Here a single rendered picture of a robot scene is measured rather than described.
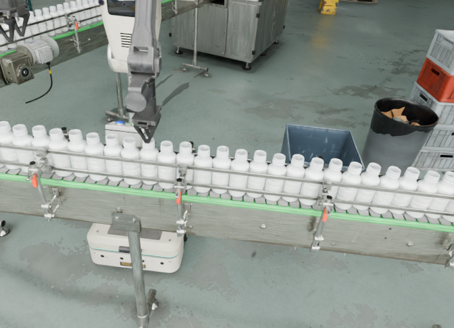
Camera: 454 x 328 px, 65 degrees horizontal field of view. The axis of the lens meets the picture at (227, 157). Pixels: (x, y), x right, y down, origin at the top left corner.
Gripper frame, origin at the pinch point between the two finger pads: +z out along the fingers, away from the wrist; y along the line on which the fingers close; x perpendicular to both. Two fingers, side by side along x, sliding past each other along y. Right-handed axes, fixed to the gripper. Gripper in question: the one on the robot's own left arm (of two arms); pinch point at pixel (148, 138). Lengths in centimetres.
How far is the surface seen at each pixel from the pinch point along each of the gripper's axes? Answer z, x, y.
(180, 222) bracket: 23.8, -12.1, -11.1
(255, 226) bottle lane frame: 27.9, -37.0, -5.3
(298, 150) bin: 37, -59, 60
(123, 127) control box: 5.5, 12.9, 13.2
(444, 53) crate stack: 18, -177, 191
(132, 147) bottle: 2.9, 4.9, -1.7
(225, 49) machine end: 92, 3, 373
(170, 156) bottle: 4.8, -7.3, -1.8
